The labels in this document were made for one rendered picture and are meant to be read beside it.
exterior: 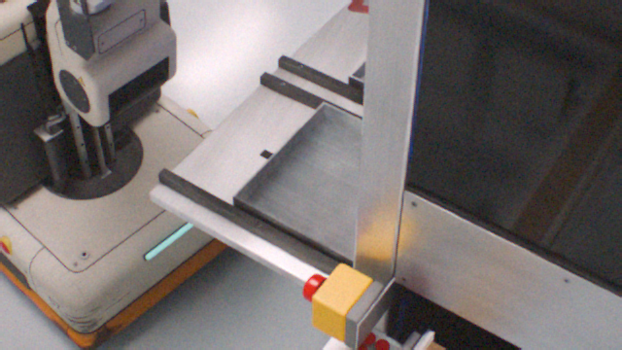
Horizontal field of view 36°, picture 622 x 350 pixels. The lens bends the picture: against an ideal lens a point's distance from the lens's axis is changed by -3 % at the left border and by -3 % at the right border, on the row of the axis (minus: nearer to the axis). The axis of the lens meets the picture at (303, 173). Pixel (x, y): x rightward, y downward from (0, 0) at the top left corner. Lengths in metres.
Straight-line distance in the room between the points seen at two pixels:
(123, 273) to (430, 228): 1.23
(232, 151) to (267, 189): 0.11
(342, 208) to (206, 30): 1.79
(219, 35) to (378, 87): 2.19
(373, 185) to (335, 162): 0.44
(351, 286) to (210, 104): 1.78
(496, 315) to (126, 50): 1.04
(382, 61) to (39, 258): 1.44
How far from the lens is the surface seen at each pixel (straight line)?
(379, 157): 1.17
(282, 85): 1.76
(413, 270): 1.29
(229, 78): 3.11
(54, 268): 2.33
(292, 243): 1.51
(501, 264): 1.19
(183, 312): 2.54
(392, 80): 1.08
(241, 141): 1.69
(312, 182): 1.62
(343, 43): 1.87
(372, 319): 1.32
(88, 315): 2.33
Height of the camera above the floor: 2.10
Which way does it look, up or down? 48 degrees down
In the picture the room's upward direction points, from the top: straight up
